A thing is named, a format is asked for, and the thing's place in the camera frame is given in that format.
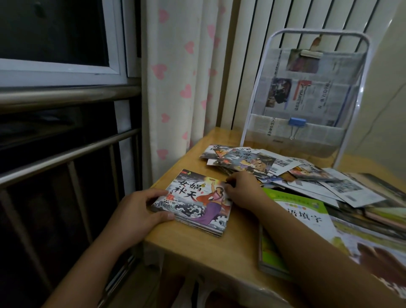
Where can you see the wooden bird clip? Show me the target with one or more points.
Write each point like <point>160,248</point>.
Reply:
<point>311,50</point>

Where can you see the folded newspaper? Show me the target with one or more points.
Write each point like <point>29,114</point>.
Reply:
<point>317,95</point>

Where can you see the metal window railing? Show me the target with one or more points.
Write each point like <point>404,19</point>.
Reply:
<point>63,152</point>

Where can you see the white plastic bag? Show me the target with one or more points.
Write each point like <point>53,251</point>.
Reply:
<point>193,293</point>

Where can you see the large illustrated picture book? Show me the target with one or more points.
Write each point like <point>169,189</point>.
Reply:
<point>374,250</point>

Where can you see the green cover workbook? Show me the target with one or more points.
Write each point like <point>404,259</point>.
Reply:
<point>301,212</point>

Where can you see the person's left thumb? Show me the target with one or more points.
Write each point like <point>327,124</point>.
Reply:
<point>160,216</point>

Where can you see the person's right forearm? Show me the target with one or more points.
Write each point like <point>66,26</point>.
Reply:
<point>317,253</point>

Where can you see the pile of scattered thin booklets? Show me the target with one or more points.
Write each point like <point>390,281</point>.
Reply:
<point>304,177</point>

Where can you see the white curtain with pink hearts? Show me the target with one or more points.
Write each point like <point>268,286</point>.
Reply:
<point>180,79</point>

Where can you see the stack of large flat books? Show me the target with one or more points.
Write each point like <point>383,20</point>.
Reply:
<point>380,203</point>

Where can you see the person's right fingers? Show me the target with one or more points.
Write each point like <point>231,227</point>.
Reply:
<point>234,185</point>

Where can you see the person's left hand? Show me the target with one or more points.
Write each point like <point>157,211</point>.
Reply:
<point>133,215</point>

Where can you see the stack of small picture books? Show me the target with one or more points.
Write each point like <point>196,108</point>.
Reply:
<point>196,203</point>

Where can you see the white window frame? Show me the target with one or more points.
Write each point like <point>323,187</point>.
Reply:
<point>117,41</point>

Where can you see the white ribbed radiator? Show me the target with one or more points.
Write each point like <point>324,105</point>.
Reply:
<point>250,47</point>

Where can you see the blue binder clip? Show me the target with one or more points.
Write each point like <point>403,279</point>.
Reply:
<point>297,123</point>

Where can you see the person's left forearm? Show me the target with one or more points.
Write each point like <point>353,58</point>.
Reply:
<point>85,269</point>

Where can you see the person's right hand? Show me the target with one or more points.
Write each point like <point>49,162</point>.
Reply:
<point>249,190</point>

